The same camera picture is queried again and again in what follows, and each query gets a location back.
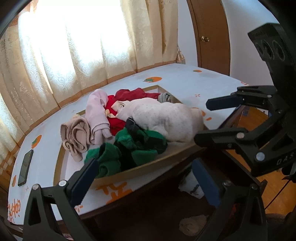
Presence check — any grey white sock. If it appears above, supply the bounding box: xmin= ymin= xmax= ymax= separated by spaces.
xmin=179 ymin=171 xmax=204 ymax=199

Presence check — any white quilted dotted garment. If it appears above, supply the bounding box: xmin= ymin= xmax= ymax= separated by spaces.
xmin=111 ymin=97 xmax=204 ymax=142

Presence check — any beige pink dotted underwear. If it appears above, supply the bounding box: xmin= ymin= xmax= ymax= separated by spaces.
xmin=60 ymin=114 xmax=91 ymax=162

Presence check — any green underwear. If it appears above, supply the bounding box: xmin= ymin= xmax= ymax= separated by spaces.
xmin=84 ymin=118 xmax=168 ymax=178

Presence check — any light pink underwear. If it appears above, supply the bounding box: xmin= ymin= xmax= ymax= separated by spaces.
xmin=85 ymin=89 xmax=112 ymax=145

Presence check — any bright red underwear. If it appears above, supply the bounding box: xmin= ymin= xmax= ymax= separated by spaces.
xmin=105 ymin=95 xmax=125 ymax=136

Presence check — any tan balled sock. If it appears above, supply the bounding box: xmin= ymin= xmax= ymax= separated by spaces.
xmin=179 ymin=215 xmax=207 ymax=237

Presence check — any dark red underwear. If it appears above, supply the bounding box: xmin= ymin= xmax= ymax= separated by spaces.
xmin=114 ymin=88 xmax=172 ymax=103

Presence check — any shallow cardboard box tray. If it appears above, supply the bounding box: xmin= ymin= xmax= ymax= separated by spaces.
xmin=60 ymin=89 xmax=204 ymax=178

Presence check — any black smartphone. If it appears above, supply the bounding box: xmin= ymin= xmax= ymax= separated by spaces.
xmin=18 ymin=149 xmax=34 ymax=186

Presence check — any brass door knob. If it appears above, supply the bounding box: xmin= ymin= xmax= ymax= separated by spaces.
xmin=201 ymin=36 xmax=210 ymax=42

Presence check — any brown wooden door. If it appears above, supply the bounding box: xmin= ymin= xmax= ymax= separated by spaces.
xmin=187 ymin=0 xmax=230 ymax=75

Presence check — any orange cream patterned curtain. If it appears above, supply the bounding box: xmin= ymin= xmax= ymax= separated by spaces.
xmin=1 ymin=1 xmax=178 ymax=163

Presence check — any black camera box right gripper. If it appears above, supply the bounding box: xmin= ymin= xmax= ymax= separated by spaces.
xmin=248 ymin=23 xmax=295 ymax=108

